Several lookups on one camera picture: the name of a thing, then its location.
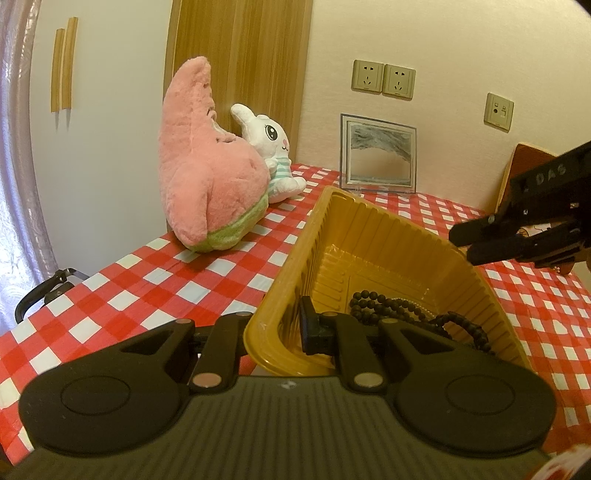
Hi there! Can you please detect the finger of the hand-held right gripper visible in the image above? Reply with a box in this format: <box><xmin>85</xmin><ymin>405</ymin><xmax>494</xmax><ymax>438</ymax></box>
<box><xmin>466</xmin><ymin>224</ymin><xmax>585</xmax><ymax>268</ymax></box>
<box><xmin>449</xmin><ymin>203</ymin><xmax>578</xmax><ymax>246</ymax></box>

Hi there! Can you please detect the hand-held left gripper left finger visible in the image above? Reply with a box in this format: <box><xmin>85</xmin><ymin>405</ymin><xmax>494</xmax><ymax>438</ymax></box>
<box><xmin>113</xmin><ymin>311</ymin><xmax>252</xmax><ymax>394</ymax></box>

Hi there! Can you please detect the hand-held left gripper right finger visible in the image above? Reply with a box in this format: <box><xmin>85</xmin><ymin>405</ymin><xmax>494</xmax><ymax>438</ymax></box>
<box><xmin>300</xmin><ymin>295</ymin><xmax>467</xmax><ymax>394</ymax></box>

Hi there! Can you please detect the dark bead necklace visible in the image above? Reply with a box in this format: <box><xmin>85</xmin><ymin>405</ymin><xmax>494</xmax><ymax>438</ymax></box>
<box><xmin>348</xmin><ymin>290</ymin><xmax>490</xmax><ymax>355</ymax></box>

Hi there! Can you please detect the orange plastic tray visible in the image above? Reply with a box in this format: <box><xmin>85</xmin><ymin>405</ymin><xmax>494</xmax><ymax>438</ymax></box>
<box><xmin>243</xmin><ymin>186</ymin><xmax>532</xmax><ymax>377</ymax></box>

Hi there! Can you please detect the toast cushion with cat print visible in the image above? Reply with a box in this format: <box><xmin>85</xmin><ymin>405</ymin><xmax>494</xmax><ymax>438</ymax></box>
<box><xmin>496</xmin><ymin>142</ymin><xmax>591</xmax><ymax>275</ymax></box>

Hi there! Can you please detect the red white checkered tablecloth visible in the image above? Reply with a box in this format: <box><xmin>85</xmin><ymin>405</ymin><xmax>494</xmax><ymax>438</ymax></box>
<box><xmin>0</xmin><ymin>162</ymin><xmax>591</xmax><ymax>464</ymax></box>

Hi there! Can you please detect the pink starfish plush toy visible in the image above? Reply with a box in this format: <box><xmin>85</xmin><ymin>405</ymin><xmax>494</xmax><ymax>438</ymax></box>
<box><xmin>158</xmin><ymin>56</ymin><xmax>269</xmax><ymax>254</ymax></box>

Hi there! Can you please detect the white rabbit plush toy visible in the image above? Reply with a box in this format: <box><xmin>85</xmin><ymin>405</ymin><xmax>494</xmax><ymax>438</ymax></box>
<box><xmin>230</xmin><ymin>103</ymin><xmax>307</xmax><ymax>204</ymax></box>

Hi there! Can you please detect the pale patterned curtain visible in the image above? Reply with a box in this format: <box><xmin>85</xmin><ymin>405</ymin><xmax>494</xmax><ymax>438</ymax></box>
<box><xmin>0</xmin><ymin>0</ymin><xmax>58</xmax><ymax>333</ymax></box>

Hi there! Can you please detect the wooden door panel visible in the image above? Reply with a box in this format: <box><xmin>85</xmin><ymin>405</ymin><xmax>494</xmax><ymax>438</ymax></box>
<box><xmin>164</xmin><ymin>0</ymin><xmax>315</xmax><ymax>167</ymax></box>

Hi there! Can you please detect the sand art picture frame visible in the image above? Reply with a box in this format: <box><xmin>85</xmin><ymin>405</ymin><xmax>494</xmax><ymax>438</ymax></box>
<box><xmin>340</xmin><ymin>113</ymin><xmax>419</xmax><ymax>193</ymax></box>

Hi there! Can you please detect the beige wall socket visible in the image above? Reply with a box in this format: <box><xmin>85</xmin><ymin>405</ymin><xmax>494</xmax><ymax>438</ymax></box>
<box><xmin>352</xmin><ymin>59</ymin><xmax>385</xmax><ymax>93</ymax></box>
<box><xmin>382</xmin><ymin>64</ymin><xmax>416</xmax><ymax>99</ymax></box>

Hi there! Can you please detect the wooden wardrobe handle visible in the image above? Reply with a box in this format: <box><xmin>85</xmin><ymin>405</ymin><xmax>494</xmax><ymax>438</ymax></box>
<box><xmin>51</xmin><ymin>28</ymin><xmax>66</xmax><ymax>112</ymax></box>
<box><xmin>61</xmin><ymin>17</ymin><xmax>79</xmax><ymax>110</ymax></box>

